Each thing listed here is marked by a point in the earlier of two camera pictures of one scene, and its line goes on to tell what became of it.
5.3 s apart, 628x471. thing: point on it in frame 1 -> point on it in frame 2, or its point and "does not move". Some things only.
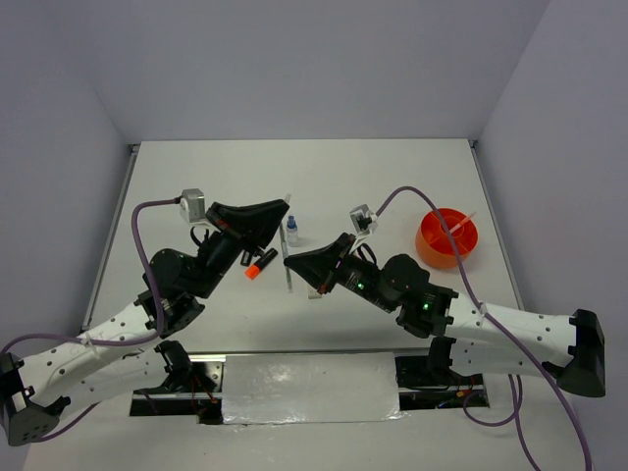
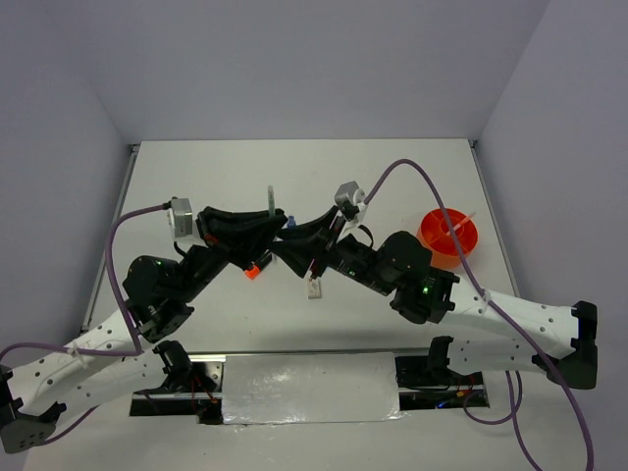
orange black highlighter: x=253 y=271 does not move
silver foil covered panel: x=301 y=389 does not move
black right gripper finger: x=322 y=261 -> x=311 y=231
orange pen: x=462 y=222 does not move
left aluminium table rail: x=109 y=236 does not move
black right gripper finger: x=319 y=275 -> x=299 y=253
